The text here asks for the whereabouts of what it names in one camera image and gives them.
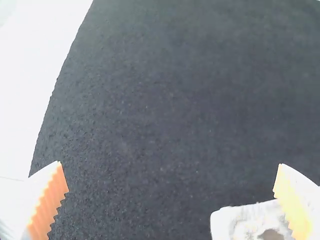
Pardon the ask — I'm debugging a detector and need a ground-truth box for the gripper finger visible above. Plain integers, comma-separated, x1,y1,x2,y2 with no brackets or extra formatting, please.
0,161,70,240
271,162,320,240

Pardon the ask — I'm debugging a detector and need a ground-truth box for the pale towel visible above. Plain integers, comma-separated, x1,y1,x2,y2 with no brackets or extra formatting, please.
209,199,295,240

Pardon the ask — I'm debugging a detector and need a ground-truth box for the black mat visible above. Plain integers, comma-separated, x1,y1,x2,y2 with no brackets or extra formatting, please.
28,0,320,240

